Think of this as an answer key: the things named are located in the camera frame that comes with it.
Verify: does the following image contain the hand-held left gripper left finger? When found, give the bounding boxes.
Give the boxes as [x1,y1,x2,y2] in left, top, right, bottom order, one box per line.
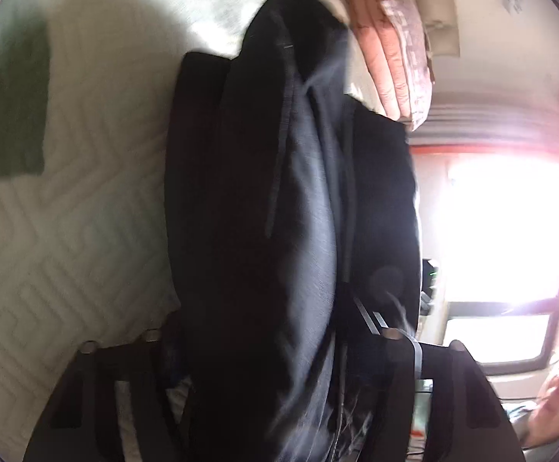
[22,328,191,462]

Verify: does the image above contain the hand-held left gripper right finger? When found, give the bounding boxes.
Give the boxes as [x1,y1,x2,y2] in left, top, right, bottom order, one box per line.
[347,326,527,462]

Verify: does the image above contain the black jacket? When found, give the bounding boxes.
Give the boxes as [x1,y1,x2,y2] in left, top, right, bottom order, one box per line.
[164,0,425,462]

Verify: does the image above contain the floral green bedspread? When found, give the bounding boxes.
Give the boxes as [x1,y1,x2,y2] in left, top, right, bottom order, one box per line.
[0,0,357,462]

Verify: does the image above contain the grey curtain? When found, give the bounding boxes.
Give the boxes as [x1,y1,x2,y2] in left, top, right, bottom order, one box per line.
[424,89,559,148]

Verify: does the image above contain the folded pink blanket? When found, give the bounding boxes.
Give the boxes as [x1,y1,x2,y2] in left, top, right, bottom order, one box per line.
[347,0,412,122]

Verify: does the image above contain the orange window frame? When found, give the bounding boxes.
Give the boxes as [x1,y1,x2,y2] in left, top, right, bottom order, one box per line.
[410,141,559,161]

